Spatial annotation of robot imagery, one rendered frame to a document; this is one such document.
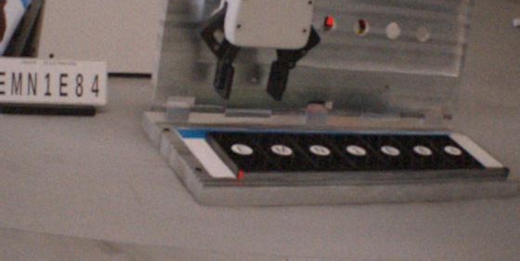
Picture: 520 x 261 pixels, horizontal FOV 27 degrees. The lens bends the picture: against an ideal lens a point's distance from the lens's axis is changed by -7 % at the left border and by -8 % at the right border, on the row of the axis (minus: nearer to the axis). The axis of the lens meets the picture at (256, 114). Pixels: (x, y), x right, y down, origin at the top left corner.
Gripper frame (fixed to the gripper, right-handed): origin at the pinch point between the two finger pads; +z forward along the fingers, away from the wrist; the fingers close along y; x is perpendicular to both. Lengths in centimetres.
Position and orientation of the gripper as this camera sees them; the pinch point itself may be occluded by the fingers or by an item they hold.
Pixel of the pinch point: (250, 83)
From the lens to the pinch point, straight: 132.8
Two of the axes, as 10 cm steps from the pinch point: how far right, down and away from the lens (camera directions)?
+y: 9.0, 0.2, 4.4
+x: -3.9, -3.9, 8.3
